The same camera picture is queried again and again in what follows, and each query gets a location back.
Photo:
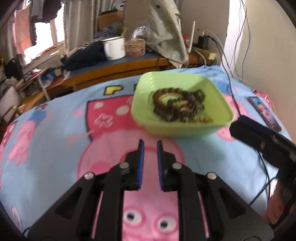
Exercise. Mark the grey curtain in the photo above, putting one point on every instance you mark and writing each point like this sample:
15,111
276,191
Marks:
80,20

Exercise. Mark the dark clothes pile on desk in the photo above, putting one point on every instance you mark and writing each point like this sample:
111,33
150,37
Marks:
89,54

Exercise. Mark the cardboard box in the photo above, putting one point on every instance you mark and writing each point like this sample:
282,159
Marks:
108,19

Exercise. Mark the smartphone with lit screen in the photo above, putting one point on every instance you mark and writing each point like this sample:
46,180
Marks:
265,113

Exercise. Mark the grey-green draped cloth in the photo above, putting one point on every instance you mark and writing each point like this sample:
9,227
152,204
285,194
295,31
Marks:
157,24

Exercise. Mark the right hand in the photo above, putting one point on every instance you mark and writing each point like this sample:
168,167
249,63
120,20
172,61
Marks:
276,203

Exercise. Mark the black power adapter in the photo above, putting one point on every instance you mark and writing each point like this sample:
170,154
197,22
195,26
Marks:
203,42

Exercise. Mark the Peppa Pig blue bedsheet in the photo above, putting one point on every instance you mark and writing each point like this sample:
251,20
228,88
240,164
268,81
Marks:
62,164

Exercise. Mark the white enamel mug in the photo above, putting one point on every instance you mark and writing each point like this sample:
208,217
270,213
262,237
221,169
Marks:
114,48

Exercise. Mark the wooden blue-top desk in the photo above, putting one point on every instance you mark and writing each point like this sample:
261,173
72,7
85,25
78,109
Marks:
111,70

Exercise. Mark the green plastic basket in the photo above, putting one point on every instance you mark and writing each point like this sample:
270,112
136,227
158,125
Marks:
179,104

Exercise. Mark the white storage bin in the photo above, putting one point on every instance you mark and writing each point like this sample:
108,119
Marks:
11,98

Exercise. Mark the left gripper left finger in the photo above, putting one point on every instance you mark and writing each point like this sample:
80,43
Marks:
132,175

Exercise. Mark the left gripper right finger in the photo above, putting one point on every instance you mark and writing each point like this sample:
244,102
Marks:
167,177

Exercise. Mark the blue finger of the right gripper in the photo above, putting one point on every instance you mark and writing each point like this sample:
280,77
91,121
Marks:
276,149

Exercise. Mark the pink hanging garment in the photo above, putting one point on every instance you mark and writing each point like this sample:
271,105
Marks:
22,30

